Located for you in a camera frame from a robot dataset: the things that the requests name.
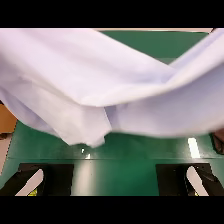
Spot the white T-shirt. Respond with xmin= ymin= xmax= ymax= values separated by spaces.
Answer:
xmin=0 ymin=27 xmax=224 ymax=149

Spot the brown garment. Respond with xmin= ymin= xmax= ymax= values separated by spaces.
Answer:
xmin=209 ymin=128 xmax=224 ymax=155

